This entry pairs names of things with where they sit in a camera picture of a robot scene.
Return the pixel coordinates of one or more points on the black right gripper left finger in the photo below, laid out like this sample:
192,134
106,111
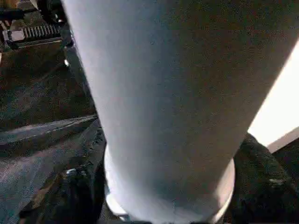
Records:
70,186

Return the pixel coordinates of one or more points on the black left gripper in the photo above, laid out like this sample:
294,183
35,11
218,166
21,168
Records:
35,28

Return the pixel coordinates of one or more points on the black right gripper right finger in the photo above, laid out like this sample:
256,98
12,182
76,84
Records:
266,186

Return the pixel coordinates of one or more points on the white plastic table top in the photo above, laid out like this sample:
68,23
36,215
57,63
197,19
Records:
280,112

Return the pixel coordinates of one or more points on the white plastic table leg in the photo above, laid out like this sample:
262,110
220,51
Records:
177,102

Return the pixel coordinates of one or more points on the black work mat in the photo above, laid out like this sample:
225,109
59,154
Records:
37,116

